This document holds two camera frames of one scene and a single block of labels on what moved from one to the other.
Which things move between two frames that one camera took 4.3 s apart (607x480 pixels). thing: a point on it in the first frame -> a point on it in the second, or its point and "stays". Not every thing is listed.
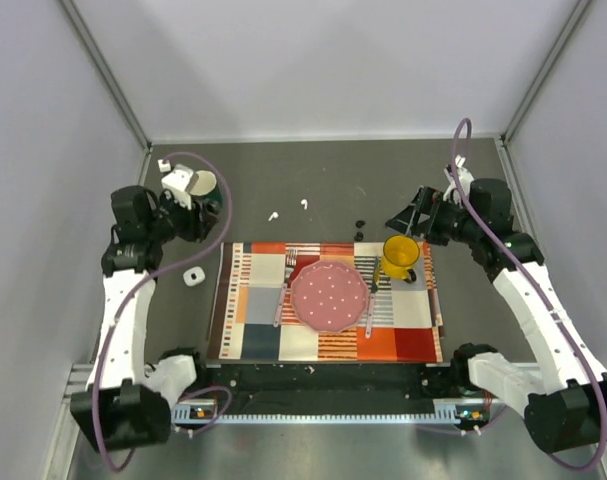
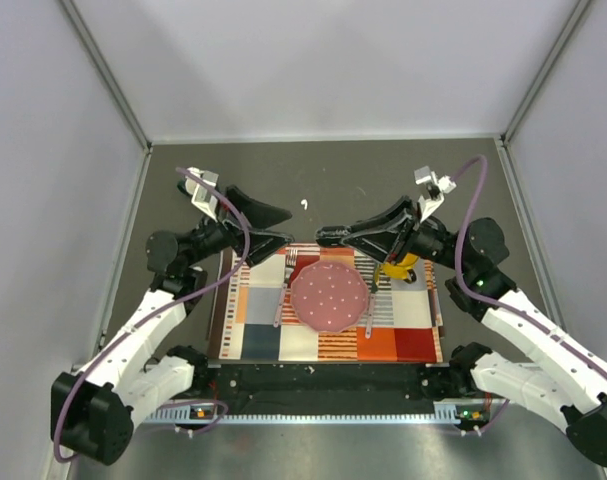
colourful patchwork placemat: [253, 317] stays
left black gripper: [199, 220] -> [257, 213]
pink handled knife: [371, 299] stays
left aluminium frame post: [111, 84] stays
